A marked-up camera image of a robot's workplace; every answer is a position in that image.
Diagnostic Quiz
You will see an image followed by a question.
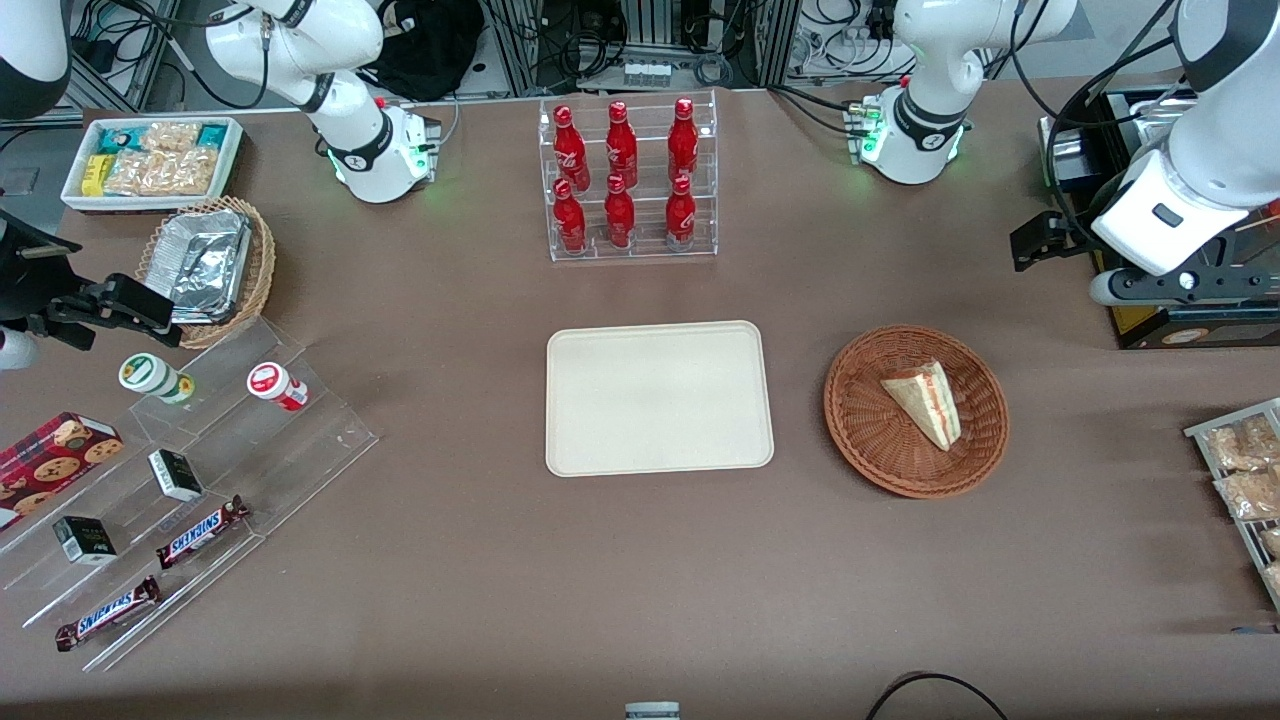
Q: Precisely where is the triangle sandwich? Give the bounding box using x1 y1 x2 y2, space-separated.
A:
880 360 963 453

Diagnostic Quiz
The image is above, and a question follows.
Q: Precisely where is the aluminium foil tray stack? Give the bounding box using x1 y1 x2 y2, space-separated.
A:
150 208 252 324

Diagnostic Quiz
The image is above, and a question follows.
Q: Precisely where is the light wicker basket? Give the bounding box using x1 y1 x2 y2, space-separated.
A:
135 195 277 351

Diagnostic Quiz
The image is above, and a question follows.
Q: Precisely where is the brown wicker basket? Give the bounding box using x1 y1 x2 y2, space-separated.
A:
823 324 1010 500

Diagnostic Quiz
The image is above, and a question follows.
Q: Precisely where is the cream plastic tray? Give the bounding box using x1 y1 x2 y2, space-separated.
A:
545 320 776 479

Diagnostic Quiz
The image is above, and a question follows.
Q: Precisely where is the black food warmer machine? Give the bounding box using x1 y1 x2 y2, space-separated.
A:
1040 85 1280 351

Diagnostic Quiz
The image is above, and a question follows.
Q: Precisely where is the red cookie box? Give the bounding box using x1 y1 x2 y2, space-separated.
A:
0 411 125 531

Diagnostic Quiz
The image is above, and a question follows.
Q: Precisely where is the green lid cup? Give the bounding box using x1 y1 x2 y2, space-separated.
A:
118 353 196 405

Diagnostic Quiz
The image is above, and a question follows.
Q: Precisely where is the white plastic snack bin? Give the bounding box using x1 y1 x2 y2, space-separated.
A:
60 116 245 215

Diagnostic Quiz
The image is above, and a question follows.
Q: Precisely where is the small black box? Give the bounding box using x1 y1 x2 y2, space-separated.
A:
52 516 118 565
148 449 204 502

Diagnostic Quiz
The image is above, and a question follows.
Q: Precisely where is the large clear cracker packet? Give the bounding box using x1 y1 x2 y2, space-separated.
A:
105 148 217 197

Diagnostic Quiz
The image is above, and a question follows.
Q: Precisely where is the red lid cup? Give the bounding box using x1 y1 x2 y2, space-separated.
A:
247 362 310 412

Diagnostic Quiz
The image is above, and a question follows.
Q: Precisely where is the Snickers chocolate bar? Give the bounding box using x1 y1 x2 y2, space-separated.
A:
155 495 251 570
55 575 163 653

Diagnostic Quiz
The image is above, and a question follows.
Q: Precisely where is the small clear cracker packet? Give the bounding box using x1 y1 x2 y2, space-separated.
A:
140 122 201 154

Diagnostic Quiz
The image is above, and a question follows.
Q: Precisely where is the clear acrylic stepped display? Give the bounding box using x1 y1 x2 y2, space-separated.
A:
0 315 381 673

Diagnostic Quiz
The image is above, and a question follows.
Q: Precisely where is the black fabric bag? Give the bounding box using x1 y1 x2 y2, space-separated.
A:
365 0 486 101

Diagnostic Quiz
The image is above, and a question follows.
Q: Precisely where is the red aluminium soda bottle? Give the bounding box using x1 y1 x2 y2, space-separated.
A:
668 97 699 186
666 175 697 251
553 105 591 191
553 178 588 253
604 173 636 249
605 100 639 189

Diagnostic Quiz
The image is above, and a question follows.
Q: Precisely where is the clear acrylic bottle rack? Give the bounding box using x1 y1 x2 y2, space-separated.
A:
538 90 719 263

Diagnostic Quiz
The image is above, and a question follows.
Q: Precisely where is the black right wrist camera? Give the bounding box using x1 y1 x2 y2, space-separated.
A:
45 273 184 349

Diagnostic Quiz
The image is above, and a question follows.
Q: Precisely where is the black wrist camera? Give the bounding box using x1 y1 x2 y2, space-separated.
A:
45 273 184 349
1010 210 1093 273

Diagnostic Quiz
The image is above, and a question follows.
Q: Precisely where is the grey wire rack tray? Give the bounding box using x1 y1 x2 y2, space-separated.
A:
1183 398 1280 613

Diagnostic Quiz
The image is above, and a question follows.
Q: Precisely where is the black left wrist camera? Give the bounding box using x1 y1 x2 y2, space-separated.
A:
1010 210 1093 273

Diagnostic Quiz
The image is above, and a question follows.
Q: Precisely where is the black looped cable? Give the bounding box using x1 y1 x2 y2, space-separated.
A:
865 671 1009 720

